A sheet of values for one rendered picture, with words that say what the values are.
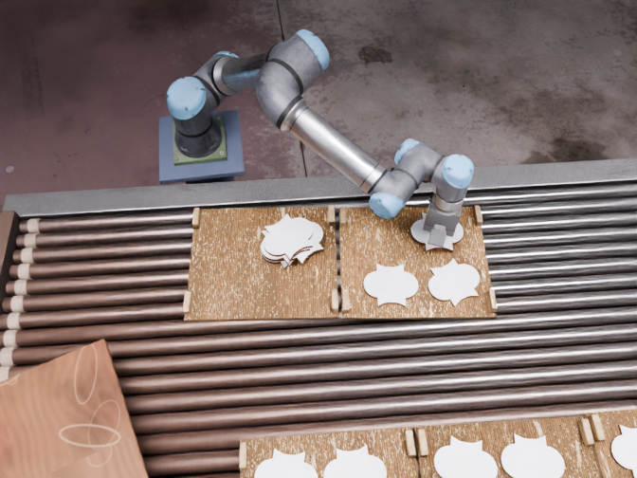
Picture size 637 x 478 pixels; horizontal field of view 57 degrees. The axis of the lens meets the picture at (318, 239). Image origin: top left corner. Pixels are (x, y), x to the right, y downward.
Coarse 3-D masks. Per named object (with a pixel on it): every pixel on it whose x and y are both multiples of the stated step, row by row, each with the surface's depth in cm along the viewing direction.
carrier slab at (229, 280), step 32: (224, 224) 168; (256, 224) 168; (320, 224) 168; (192, 256) 163; (224, 256) 163; (256, 256) 163; (320, 256) 163; (192, 288) 158; (224, 288) 158; (256, 288) 158; (288, 288) 158; (320, 288) 158; (192, 320) 154; (224, 320) 154; (256, 320) 155
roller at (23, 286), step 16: (496, 256) 165; (512, 256) 165; (528, 256) 165; (544, 256) 166; (560, 256) 166; (576, 256) 166; (592, 256) 167; (608, 256) 167; (144, 272) 163; (160, 272) 163; (176, 272) 162; (16, 288) 160; (32, 288) 160; (48, 288) 160; (64, 288) 161; (80, 288) 161; (96, 288) 162; (112, 288) 162
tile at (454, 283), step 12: (456, 264) 160; (444, 276) 159; (456, 276) 159; (468, 276) 159; (432, 288) 157; (444, 288) 157; (456, 288) 157; (468, 288) 157; (444, 300) 155; (456, 300) 155
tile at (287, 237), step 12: (288, 216) 163; (264, 228) 162; (276, 228) 161; (288, 228) 161; (300, 228) 161; (312, 228) 161; (264, 240) 159; (276, 240) 159; (288, 240) 159; (300, 240) 159; (276, 252) 157; (288, 252) 157
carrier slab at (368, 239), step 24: (360, 216) 170; (408, 216) 170; (360, 240) 166; (384, 240) 166; (408, 240) 166; (480, 240) 166; (360, 264) 162; (384, 264) 162; (408, 264) 162; (432, 264) 162; (480, 264) 162; (360, 288) 158; (480, 288) 158; (360, 312) 154; (384, 312) 154; (408, 312) 154; (432, 312) 154; (456, 312) 154; (480, 312) 154
